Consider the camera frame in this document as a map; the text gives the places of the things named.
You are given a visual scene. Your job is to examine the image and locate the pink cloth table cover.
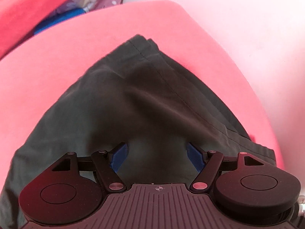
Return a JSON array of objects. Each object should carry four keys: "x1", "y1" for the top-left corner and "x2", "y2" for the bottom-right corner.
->
[{"x1": 1, "y1": 1, "x2": 283, "y2": 192}]

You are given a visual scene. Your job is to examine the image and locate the pink blanket on bed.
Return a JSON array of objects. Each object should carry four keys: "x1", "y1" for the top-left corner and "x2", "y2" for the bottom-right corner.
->
[{"x1": 1, "y1": 0, "x2": 66, "y2": 58}]

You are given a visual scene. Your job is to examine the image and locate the blue plastic stool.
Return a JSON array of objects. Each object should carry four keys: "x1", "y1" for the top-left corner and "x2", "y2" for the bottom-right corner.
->
[{"x1": 34, "y1": 8, "x2": 86, "y2": 35}]

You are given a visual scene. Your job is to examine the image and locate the dark green shorts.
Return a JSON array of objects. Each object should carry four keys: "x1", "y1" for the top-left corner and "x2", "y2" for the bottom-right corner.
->
[{"x1": 1, "y1": 35, "x2": 276, "y2": 228}]

